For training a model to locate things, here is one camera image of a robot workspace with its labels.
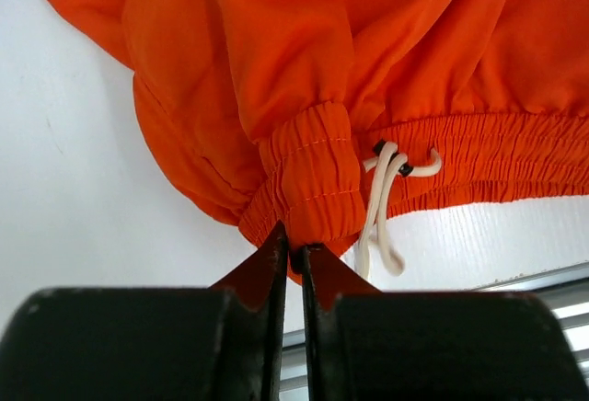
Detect orange shorts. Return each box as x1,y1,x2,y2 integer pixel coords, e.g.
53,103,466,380
47,0,588,279

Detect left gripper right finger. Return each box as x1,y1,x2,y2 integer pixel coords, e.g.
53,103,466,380
298,243,589,401

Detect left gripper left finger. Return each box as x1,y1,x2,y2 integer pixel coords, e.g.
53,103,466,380
1,224,288,400

